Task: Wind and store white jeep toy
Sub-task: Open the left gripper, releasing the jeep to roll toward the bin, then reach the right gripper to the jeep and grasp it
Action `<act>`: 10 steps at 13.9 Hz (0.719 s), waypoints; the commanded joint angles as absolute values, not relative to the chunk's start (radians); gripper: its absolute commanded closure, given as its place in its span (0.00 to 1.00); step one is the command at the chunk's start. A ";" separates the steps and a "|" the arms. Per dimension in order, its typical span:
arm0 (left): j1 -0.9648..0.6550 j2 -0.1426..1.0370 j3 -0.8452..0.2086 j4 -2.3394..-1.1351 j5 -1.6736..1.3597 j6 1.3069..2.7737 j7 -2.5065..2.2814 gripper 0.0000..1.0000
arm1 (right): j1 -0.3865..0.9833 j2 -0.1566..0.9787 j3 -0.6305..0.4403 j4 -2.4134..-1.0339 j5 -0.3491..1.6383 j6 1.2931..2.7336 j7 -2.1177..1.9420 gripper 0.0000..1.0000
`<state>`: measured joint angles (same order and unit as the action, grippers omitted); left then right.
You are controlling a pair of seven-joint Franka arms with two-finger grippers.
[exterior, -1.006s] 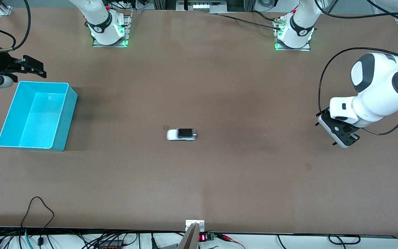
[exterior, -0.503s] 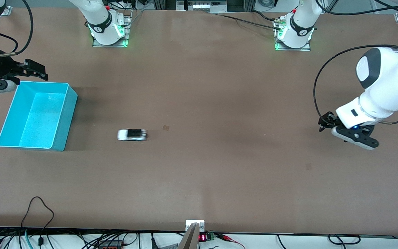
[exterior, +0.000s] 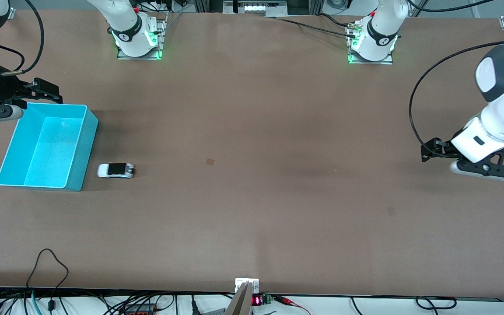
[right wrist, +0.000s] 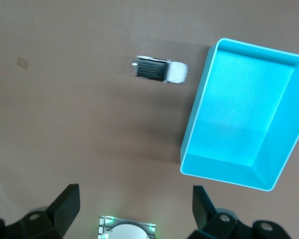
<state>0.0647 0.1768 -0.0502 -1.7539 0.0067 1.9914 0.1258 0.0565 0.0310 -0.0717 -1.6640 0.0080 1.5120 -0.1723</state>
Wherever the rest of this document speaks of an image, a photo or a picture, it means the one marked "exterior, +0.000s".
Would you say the thin black looping cable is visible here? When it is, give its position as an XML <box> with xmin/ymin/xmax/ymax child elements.
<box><xmin>26</xmin><ymin>248</ymin><xmax>70</xmax><ymax>312</ymax></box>

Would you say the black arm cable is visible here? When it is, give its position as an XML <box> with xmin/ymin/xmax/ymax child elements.
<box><xmin>409</xmin><ymin>39</ymin><xmax>504</xmax><ymax>157</ymax></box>
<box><xmin>0</xmin><ymin>0</ymin><xmax>45</xmax><ymax>77</ymax></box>

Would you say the lit control device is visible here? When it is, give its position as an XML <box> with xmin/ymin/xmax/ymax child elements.
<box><xmin>223</xmin><ymin>0</ymin><xmax>288</xmax><ymax>16</ymax></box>

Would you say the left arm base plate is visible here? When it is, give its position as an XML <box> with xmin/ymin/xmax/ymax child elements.
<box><xmin>347</xmin><ymin>20</ymin><xmax>395</xmax><ymax>65</ymax></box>

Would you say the teal plastic bin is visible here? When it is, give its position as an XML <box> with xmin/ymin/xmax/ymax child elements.
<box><xmin>0</xmin><ymin>102</ymin><xmax>99</xmax><ymax>192</ymax></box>

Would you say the long black table cable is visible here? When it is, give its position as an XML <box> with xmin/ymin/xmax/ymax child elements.
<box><xmin>274</xmin><ymin>17</ymin><xmax>358</xmax><ymax>40</ymax></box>

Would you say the dark power strip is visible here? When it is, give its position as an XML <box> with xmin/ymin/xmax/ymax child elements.
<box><xmin>122</xmin><ymin>305</ymin><xmax>159</xmax><ymax>315</ymax></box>

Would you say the black left camera bracket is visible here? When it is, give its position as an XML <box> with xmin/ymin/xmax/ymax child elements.
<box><xmin>453</xmin><ymin>150</ymin><xmax>504</xmax><ymax>181</ymax></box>

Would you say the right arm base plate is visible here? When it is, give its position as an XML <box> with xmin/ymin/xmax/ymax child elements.
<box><xmin>116</xmin><ymin>12</ymin><xmax>166</xmax><ymax>60</ymax></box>

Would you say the white jeep toy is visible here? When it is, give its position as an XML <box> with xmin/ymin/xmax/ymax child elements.
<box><xmin>97</xmin><ymin>163</ymin><xmax>135</xmax><ymax>179</ymax></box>

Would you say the black coiled cable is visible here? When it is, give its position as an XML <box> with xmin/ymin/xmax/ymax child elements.
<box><xmin>415</xmin><ymin>296</ymin><xmax>458</xmax><ymax>311</ymax></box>

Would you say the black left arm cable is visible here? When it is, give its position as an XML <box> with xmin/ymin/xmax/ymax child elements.
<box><xmin>409</xmin><ymin>39</ymin><xmax>504</xmax><ymax>157</ymax></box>

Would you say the white metal mounting bracket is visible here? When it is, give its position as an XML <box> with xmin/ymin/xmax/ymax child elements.
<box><xmin>234</xmin><ymin>278</ymin><xmax>260</xmax><ymax>294</ymax></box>

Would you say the red clip lead wire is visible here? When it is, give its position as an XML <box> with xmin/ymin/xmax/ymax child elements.
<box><xmin>273</xmin><ymin>295</ymin><xmax>312</xmax><ymax>315</ymax></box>

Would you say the thick black table cable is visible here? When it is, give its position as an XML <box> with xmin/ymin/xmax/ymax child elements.
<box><xmin>317</xmin><ymin>13</ymin><xmax>356</xmax><ymax>28</ymax></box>

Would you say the grey aluminium camera post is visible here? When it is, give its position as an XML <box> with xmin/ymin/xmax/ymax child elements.
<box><xmin>225</xmin><ymin>281</ymin><xmax>253</xmax><ymax>315</ymax></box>

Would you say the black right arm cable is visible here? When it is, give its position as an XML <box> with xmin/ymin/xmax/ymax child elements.
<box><xmin>0</xmin><ymin>0</ymin><xmax>45</xmax><ymax>77</ymax></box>

